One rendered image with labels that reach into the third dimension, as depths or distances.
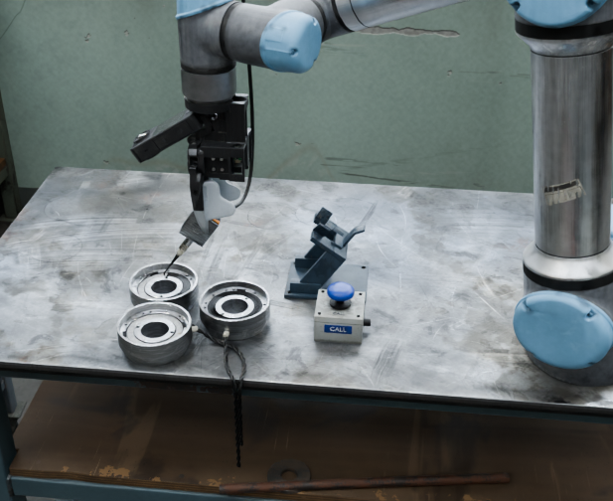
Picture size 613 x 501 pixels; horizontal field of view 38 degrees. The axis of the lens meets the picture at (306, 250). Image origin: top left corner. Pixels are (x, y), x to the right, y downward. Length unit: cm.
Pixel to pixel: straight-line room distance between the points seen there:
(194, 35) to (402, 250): 55
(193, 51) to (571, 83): 49
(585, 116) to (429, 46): 185
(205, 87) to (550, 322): 54
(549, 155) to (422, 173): 199
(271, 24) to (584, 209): 43
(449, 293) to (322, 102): 156
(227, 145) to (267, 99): 168
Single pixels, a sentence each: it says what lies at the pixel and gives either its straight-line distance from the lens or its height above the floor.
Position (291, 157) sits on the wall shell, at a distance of 299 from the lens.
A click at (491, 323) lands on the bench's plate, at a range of 137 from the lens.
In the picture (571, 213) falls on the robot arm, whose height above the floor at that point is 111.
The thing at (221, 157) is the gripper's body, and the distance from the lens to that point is 125.
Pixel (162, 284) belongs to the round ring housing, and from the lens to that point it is 140.
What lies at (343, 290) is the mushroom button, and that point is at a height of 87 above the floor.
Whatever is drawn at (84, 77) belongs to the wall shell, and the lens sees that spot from 304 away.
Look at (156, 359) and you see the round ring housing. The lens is 126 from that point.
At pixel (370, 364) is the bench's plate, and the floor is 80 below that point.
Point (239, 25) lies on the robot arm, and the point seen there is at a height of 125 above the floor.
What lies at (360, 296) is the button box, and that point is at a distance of 132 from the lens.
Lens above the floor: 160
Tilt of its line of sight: 32 degrees down
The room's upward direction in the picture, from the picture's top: 1 degrees clockwise
